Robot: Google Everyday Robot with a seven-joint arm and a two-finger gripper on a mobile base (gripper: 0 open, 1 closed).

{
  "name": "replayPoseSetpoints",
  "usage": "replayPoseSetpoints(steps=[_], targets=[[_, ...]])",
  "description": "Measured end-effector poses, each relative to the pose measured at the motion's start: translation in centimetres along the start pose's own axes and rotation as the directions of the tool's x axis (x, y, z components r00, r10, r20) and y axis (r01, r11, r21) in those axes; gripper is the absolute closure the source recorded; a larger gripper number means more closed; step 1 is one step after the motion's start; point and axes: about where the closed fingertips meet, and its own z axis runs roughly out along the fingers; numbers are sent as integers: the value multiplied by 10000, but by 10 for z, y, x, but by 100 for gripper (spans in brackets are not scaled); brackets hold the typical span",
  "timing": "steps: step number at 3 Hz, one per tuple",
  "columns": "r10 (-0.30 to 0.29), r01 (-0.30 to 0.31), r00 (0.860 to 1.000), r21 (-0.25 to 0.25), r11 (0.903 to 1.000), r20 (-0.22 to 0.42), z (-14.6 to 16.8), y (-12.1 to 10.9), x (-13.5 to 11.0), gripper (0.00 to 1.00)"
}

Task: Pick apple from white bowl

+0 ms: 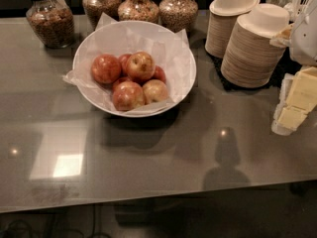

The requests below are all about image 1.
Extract glass cereal jar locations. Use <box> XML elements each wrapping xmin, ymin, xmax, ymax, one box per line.
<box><xmin>158</xmin><ymin>0</ymin><xmax>198</xmax><ymax>33</ymax></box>
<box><xmin>118</xmin><ymin>0</ymin><xmax>159</xmax><ymax>23</ymax></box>
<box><xmin>26</xmin><ymin>0</ymin><xmax>74</xmax><ymax>49</ymax></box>
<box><xmin>82</xmin><ymin>0</ymin><xmax>122</xmax><ymax>29</ymax></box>

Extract left glass cereal jar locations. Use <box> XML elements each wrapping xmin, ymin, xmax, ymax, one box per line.
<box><xmin>26</xmin><ymin>0</ymin><xmax>74</xmax><ymax>49</ymax></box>

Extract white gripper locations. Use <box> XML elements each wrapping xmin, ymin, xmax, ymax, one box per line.
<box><xmin>269</xmin><ymin>0</ymin><xmax>317</xmax><ymax>136</ymax></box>

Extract white bowl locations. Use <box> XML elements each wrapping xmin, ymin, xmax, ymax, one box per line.
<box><xmin>71</xmin><ymin>20</ymin><xmax>197</xmax><ymax>119</ymax></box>

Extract black mat under stacks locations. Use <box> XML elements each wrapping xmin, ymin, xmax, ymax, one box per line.
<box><xmin>209</xmin><ymin>49</ymin><xmax>301</xmax><ymax>91</ymax></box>

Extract rear hidden red apple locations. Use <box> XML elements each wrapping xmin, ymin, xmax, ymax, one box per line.
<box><xmin>118</xmin><ymin>54</ymin><xmax>131</xmax><ymax>75</ymax></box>

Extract front stack paper bowls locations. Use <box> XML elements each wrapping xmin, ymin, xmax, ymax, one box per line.
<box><xmin>221</xmin><ymin>3</ymin><xmax>289</xmax><ymax>88</ymax></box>

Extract front right yellowish apple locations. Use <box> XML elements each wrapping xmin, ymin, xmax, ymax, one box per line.
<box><xmin>143</xmin><ymin>79</ymin><xmax>168</xmax><ymax>104</ymax></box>

